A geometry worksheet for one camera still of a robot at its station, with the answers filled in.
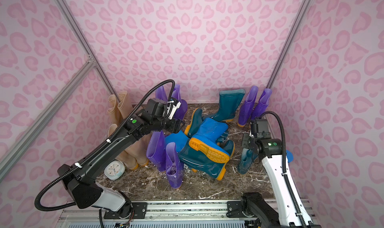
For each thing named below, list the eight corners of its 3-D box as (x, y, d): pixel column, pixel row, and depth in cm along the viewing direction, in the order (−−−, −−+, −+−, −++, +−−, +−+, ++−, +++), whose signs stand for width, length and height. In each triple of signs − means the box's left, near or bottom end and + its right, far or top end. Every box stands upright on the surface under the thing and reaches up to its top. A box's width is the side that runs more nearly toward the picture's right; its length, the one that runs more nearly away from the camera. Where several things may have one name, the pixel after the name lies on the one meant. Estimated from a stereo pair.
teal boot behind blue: (184, 138, 102) (183, 132, 96) (196, 113, 116) (196, 106, 110) (193, 141, 100) (193, 135, 94) (204, 115, 115) (205, 108, 109)
